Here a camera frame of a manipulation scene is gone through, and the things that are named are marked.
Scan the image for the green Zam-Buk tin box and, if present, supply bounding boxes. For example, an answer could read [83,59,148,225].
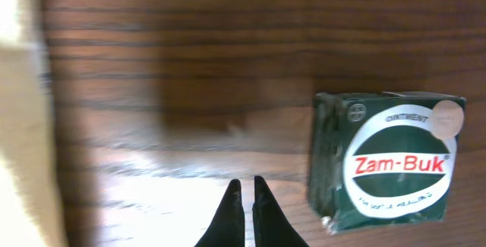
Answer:
[308,91,466,234]

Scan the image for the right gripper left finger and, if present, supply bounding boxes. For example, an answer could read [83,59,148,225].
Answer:
[195,179,245,247]

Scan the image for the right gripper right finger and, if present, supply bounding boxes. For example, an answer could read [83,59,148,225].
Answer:
[253,176,309,247]

